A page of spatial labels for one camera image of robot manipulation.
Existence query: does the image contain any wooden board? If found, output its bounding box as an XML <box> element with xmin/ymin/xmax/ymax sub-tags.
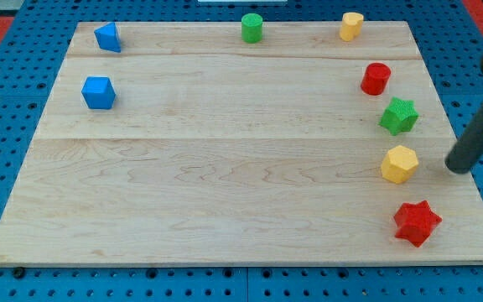
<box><xmin>0</xmin><ymin>21</ymin><xmax>483</xmax><ymax>268</ymax></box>

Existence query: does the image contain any green star block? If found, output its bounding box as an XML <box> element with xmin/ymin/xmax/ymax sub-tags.
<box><xmin>379</xmin><ymin>96</ymin><xmax>419</xmax><ymax>136</ymax></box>

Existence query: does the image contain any red star block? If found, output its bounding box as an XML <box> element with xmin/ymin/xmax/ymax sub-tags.
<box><xmin>393</xmin><ymin>200</ymin><xmax>443</xmax><ymax>247</ymax></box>

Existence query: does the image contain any green cylinder block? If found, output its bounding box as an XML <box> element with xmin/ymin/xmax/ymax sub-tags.
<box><xmin>241</xmin><ymin>13</ymin><xmax>263</xmax><ymax>44</ymax></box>

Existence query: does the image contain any red cylinder block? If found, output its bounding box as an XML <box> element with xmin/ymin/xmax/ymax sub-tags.
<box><xmin>361</xmin><ymin>62</ymin><xmax>392</xmax><ymax>96</ymax></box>

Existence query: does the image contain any blue cube block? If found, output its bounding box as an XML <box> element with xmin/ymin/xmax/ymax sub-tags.
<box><xmin>81</xmin><ymin>76</ymin><xmax>116</xmax><ymax>110</ymax></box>

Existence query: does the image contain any yellow hexagon block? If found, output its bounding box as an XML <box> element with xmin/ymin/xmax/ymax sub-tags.
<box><xmin>381</xmin><ymin>145</ymin><xmax>419</xmax><ymax>184</ymax></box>

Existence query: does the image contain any blue triangular prism block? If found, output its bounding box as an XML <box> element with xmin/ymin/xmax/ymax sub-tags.
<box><xmin>94</xmin><ymin>22</ymin><xmax>122</xmax><ymax>53</ymax></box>

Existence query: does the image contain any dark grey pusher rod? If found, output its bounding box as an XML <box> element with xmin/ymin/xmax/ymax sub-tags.
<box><xmin>444</xmin><ymin>102</ymin><xmax>483</xmax><ymax>174</ymax></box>

